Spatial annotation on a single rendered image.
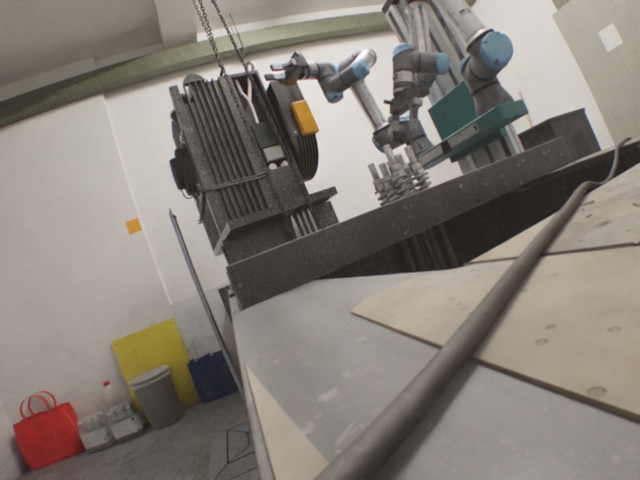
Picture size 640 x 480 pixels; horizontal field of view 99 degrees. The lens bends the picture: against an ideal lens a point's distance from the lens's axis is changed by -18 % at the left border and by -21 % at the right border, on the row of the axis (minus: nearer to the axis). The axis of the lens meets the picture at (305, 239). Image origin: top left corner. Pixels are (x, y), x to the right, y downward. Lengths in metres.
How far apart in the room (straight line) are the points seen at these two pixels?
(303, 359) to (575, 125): 1.74
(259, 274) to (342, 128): 2.60
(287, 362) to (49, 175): 2.88
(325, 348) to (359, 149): 2.91
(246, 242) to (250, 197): 0.22
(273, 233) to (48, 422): 2.12
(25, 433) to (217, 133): 2.38
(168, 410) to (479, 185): 2.15
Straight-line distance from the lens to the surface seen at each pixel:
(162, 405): 2.38
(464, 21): 1.37
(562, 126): 1.73
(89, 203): 2.79
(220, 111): 1.60
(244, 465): 1.51
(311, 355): 0.16
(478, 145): 1.64
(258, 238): 1.31
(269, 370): 0.17
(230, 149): 1.51
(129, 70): 3.05
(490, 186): 0.79
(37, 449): 2.94
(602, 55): 3.40
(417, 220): 0.66
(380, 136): 1.80
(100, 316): 2.70
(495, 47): 1.32
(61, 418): 2.79
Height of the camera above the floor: 0.71
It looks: 2 degrees up
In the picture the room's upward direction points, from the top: 22 degrees counter-clockwise
